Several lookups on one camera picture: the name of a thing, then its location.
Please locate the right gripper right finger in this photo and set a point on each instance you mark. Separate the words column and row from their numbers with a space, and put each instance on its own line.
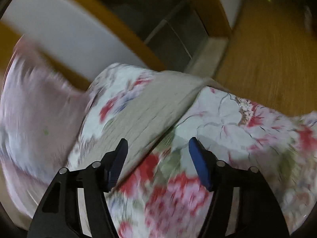
column 259, row 214

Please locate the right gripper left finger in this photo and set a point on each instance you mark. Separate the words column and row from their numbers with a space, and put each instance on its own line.
column 58, row 212

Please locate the cream ribbed knit sweater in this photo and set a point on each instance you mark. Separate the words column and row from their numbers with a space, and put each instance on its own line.
column 147, row 117

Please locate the floral quilted bedspread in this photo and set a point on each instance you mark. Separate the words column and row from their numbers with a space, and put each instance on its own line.
column 162, row 196

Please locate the pale pink floral pillow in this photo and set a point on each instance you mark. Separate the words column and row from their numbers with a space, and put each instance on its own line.
column 41, row 115

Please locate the white wooden-trimmed headboard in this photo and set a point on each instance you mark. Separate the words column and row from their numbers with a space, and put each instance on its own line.
column 79, row 38

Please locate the dark open nightstand shelf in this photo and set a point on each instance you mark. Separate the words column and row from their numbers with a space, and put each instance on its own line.
column 174, row 30

